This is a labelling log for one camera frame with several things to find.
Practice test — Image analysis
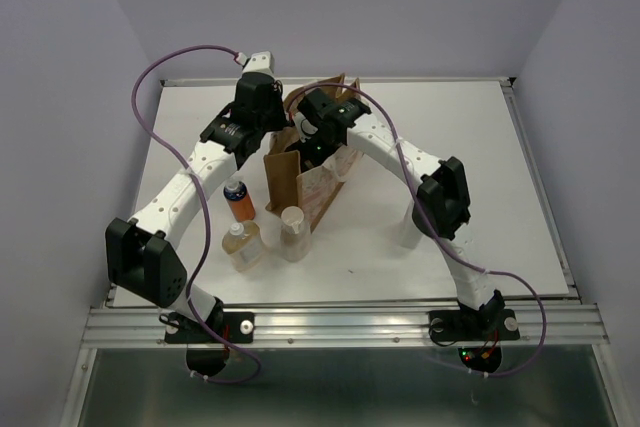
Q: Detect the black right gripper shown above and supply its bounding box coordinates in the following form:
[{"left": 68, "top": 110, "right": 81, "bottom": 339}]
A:
[{"left": 283, "top": 130, "right": 346, "bottom": 191}]

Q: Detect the pink printed canvas bag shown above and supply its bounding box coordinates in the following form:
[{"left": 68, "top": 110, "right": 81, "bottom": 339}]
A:
[{"left": 263, "top": 72, "right": 362, "bottom": 235}]

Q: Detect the beige pump bottle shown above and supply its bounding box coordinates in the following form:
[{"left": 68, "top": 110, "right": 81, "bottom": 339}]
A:
[{"left": 280, "top": 206, "right": 311, "bottom": 262}]

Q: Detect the white square bottle black cap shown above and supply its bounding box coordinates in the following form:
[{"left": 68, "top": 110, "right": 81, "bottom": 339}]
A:
[{"left": 399, "top": 200, "right": 425, "bottom": 250}]

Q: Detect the clear amber liquid bottle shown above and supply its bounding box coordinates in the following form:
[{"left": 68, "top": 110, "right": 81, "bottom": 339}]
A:
[{"left": 222, "top": 220, "right": 267, "bottom": 272}]

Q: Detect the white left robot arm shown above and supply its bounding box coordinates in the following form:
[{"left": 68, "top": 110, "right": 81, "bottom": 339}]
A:
[{"left": 105, "top": 69, "right": 287, "bottom": 341}]

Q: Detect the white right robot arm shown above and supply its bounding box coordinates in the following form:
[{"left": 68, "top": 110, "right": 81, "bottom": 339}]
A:
[{"left": 287, "top": 83, "right": 505, "bottom": 337}]

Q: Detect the orange bottle blue cap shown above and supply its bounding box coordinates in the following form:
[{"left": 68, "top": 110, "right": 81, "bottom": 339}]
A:
[{"left": 223, "top": 177, "right": 256, "bottom": 222}]

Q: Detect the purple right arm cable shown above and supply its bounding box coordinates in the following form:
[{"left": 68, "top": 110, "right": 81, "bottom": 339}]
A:
[{"left": 284, "top": 81, "right": 546, "bottom": 380}]

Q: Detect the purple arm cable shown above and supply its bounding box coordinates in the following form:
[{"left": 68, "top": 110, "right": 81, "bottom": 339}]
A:
[
  {"left": 130, "top": 44, "right": 262, "bottom": 386},
  {"left": 284, "top": 81, "right": 546, "bottom": 380}
]

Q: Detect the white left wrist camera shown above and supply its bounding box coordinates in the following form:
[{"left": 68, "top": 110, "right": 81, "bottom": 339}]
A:
[{"left": 235, "top": 51, "right": 275, "bottom": 78}]

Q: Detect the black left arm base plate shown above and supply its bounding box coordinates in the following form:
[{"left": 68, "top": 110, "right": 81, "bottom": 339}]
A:
[{"left": 158, "top": 311, "right": 255, "bottom": 344}]

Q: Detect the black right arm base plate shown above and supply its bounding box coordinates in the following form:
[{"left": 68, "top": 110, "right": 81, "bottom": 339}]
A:
[{"left": 428, "top": 309, "right": 521, "bottom": 344}]

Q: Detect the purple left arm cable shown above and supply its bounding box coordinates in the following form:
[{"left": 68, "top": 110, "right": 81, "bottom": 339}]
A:
[{"left": 130, "top": 44, "right": 262, "bottom": 386}]

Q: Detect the aluminium mounting rail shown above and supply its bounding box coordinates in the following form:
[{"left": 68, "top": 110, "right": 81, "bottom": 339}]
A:
[{"left": 81, "top": 301, "right": 609, "bottom": 350}]

